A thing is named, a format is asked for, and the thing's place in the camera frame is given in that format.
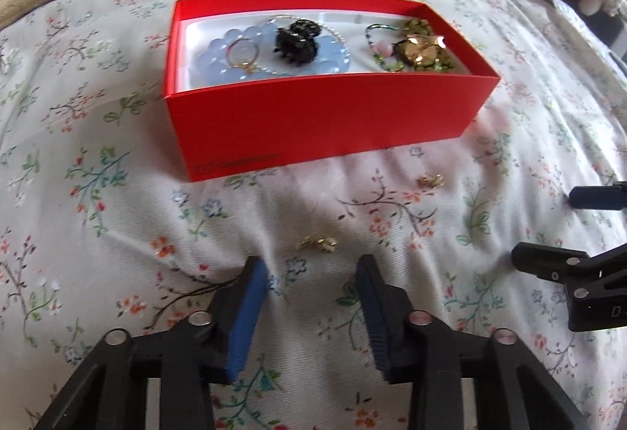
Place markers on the gold hoop earring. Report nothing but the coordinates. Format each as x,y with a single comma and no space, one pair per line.
242,62

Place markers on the black hair claw clip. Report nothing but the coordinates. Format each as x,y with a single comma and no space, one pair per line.
296,43

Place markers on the gold hair clip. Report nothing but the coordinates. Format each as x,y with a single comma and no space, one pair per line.
421,50

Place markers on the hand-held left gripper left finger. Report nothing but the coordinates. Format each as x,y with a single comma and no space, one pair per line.
245,317

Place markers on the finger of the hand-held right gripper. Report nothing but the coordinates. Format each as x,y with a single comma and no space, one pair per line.
597,197
548,259

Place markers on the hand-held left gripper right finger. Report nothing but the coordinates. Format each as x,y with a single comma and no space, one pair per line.
374,317

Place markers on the red jewelry box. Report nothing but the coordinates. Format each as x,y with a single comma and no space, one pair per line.
318,126

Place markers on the floral bed cover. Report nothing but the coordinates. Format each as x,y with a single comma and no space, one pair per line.
98,214

